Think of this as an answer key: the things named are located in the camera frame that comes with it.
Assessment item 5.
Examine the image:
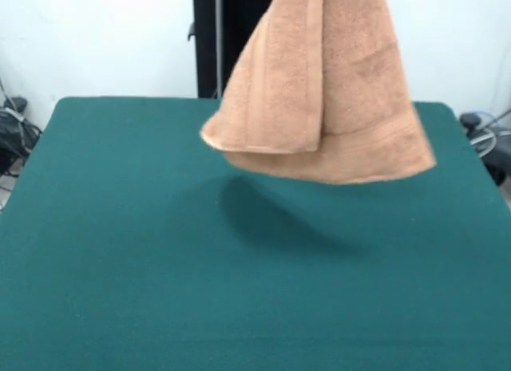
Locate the tan terry towel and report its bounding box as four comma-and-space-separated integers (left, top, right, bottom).
200, 0, 437, 186

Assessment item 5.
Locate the dark green table cloth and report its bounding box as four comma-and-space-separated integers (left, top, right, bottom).
0, 95, 511, 371

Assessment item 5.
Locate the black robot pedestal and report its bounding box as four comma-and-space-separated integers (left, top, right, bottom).
186, 0, 280, 100

